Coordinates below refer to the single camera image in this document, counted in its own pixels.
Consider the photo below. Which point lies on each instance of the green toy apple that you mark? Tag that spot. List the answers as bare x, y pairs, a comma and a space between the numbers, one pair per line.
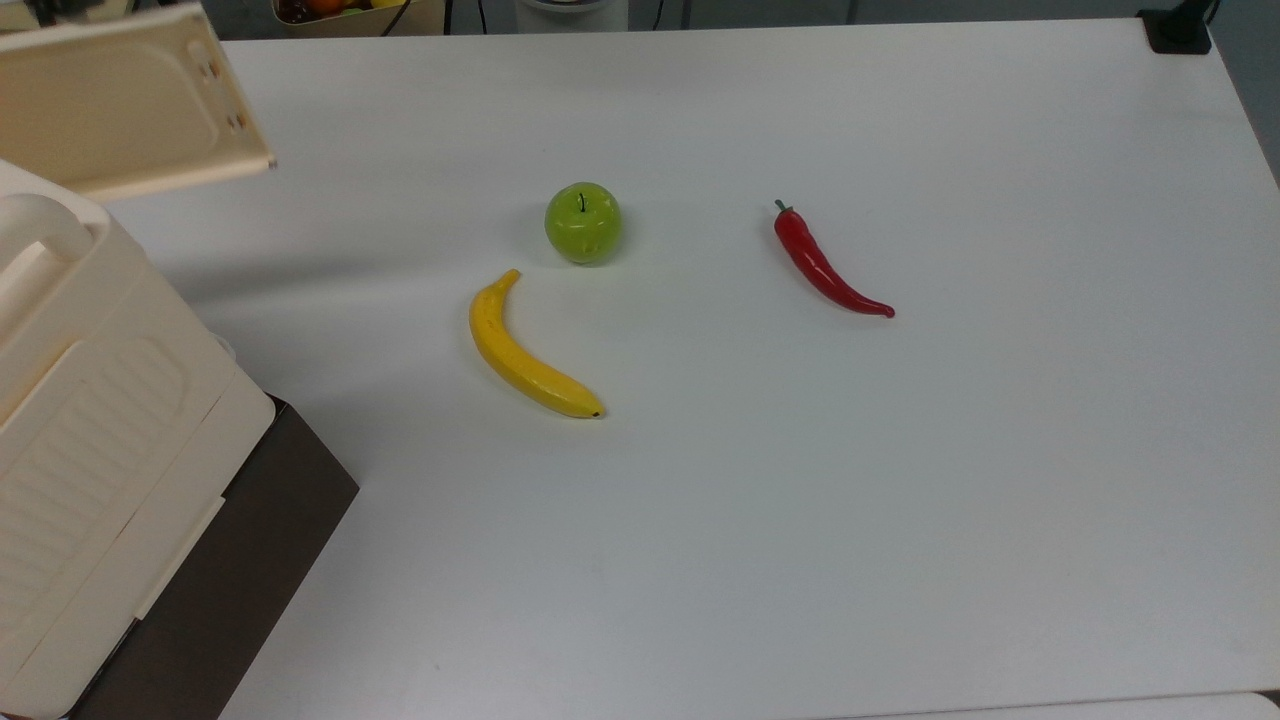
583, 225

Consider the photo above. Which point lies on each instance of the red toy chili pepper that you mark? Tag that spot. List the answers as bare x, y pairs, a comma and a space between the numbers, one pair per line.
815, 265

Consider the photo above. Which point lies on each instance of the black table clamp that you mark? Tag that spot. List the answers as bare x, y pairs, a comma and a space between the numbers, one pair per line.
1178, 35

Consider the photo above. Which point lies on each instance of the cream cabinet door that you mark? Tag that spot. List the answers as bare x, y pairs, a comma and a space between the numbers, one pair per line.
110, 110

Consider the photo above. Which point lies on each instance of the basket with fruit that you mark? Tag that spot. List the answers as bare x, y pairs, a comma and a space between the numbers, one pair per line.
340, 15

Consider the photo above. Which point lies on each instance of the yellow toy banana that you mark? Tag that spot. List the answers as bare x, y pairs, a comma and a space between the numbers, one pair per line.
515, 360

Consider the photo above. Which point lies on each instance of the dark brown wooden box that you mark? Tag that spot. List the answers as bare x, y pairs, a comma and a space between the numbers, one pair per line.
230, 560

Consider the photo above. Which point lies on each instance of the cream plastic cabinet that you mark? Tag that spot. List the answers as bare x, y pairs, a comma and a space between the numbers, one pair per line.
90, 420

